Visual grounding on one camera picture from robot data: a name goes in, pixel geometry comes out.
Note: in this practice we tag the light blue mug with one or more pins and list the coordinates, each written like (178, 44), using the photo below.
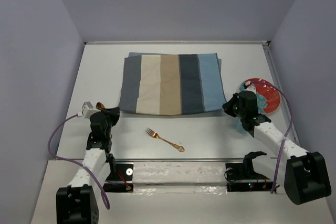
(239, 126)

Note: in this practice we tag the red and teal floral plate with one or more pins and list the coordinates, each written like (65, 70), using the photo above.
(268, 98)

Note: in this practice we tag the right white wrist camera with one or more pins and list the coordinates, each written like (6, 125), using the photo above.
(248, 86)

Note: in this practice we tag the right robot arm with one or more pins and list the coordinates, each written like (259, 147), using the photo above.
(306, 177)

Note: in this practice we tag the striped cloth placemat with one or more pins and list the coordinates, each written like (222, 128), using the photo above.
(171, 85)

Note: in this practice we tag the gold spoon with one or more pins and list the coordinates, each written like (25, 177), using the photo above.
(100, 106)

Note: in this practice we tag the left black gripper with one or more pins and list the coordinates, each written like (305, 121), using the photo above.
(113, 113)

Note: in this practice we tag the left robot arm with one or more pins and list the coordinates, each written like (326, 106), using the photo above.
(78, 201)

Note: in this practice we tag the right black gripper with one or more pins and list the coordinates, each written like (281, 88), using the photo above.
(228, 106)

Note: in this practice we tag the gold fork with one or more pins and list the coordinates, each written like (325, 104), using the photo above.
(154, 134)

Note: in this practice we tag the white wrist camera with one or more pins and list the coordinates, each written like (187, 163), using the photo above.
(88, 110)
(248, 86)

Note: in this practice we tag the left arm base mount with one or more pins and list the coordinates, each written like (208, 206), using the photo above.
(120, 181)

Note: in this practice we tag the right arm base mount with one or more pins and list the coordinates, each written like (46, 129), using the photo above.
(242, 177)

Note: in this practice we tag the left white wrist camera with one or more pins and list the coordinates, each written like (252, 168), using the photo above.
(88, 110)

